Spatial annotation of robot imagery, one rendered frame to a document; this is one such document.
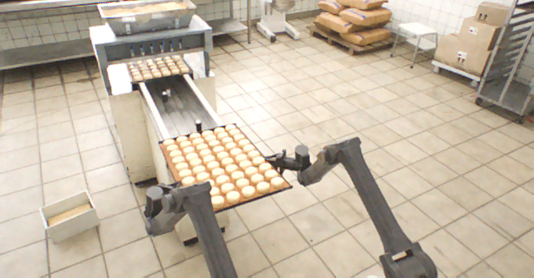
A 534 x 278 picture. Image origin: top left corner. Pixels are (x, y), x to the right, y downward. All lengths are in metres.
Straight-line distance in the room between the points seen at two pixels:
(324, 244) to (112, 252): 1.37
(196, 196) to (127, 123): 1.80
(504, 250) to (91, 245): 2.70
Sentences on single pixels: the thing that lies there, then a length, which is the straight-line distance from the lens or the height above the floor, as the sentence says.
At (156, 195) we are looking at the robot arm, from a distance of 1.32.
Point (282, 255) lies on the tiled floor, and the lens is 2.47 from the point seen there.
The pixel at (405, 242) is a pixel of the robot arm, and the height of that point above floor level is 1.22.
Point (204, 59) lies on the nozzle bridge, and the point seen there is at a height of 0.93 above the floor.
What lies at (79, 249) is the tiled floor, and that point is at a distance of 2.75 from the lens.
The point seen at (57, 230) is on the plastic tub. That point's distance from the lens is 2.77.
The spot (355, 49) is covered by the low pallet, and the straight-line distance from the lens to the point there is 5.29.
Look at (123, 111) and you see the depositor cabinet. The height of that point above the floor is 0.71.
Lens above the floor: 1.97
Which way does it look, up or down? 34 degrees down
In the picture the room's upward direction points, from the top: 1 degrees clockwise
